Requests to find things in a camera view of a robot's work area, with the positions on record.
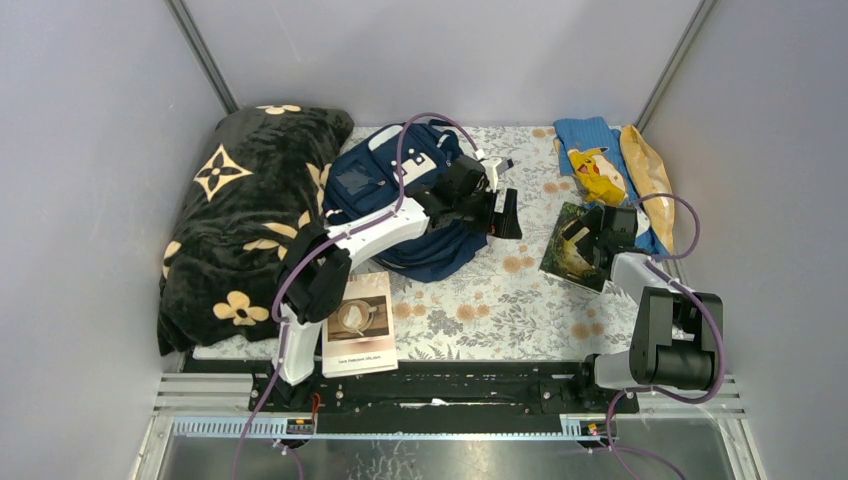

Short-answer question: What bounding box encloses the dark green gold book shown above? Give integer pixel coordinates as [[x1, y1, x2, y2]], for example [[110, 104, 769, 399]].
[[540, 202, 607, 293]]

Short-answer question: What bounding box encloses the navy blue student backpack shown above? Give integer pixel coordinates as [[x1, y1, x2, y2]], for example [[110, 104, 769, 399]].
[[322, 120, 491, 283]]

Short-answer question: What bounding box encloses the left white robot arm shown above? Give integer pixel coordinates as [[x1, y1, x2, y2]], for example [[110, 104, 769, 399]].
[[270, 156, 522, 411]]

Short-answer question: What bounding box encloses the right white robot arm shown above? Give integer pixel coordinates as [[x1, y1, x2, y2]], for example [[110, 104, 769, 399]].
[[553, 206, 724, 412]]

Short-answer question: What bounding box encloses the yellow plastic bag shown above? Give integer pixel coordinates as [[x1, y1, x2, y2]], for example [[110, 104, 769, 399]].
[[619, 125, 676, 251]]

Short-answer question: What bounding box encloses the blue Pikachu cloth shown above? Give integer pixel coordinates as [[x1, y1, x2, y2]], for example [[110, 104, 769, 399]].
[[553, 117, 670, 256]]

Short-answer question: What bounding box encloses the white coffee cover book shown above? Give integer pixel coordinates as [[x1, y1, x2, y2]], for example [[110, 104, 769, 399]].
[[321, 272, 398, 378]]

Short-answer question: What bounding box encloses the black floral plush blanket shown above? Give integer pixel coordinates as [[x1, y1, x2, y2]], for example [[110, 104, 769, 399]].
[[156, 104, 354, 356]]

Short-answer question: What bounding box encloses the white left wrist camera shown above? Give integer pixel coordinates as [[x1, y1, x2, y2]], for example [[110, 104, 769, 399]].
[[474, 149, 514, 192]]

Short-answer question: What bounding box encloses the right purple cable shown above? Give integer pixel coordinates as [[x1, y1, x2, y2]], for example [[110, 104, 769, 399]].
[[606, 193, 727, 480]]

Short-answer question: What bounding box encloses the purple cable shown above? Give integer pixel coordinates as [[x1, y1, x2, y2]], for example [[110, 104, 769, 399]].
[[606, 193, 727, 480], [228, 112, 484, 480]]

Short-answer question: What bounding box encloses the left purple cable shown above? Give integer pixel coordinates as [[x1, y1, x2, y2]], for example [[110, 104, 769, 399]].
[[228, 112, 484, 480]]

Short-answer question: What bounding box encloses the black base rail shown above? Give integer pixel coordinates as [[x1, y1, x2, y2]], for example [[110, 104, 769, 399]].
[[182, 357, 641, 435]]

